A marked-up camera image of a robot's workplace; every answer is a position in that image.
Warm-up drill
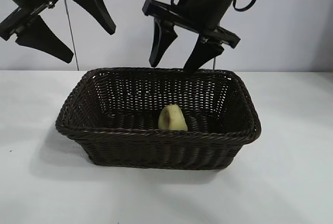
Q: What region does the dark brown woven basket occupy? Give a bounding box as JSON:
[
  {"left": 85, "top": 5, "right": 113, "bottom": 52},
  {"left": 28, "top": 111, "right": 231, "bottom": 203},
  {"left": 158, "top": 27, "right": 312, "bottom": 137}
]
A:
[{"left": 55, "top": 67, "right": 262, "bottom": 170}]

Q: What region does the pale yellow egg yolk pastry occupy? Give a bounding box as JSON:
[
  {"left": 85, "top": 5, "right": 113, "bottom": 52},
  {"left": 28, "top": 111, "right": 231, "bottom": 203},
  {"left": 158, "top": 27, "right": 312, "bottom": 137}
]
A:
[{"left": 158, "top": 104, "right": 188, "bottom": 132}]

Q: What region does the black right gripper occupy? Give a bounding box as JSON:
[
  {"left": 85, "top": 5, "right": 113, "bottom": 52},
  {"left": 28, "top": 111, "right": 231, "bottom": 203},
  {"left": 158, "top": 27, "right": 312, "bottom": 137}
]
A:
[{"left": 142, "top": 0, "right": 254, "bottom": 72}]

